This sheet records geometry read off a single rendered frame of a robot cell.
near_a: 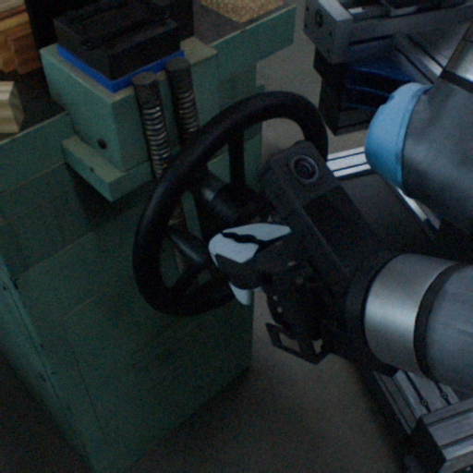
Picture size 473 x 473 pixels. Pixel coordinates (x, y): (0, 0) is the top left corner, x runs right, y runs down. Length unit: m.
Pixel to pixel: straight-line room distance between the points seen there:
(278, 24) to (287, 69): 1.60
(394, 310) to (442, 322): 0.03
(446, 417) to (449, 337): 0.90
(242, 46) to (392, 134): 0.42
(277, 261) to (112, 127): 0.24
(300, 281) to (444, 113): 0.15
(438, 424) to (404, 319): 0.88
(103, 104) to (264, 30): 0.32
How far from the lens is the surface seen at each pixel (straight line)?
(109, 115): 0.59
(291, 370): 1.49
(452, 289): 0.36
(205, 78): 0.65
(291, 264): 0.44
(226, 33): 0.81
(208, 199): 0.68
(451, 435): 1.22
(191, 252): 0.55
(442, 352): 0.35
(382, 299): 0.38
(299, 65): 2.49
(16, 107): 0.67
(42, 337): 0.88
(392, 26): 1.20
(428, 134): 0.43
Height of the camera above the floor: 1.28
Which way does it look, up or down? 47 degrees down
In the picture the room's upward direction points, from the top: straight up
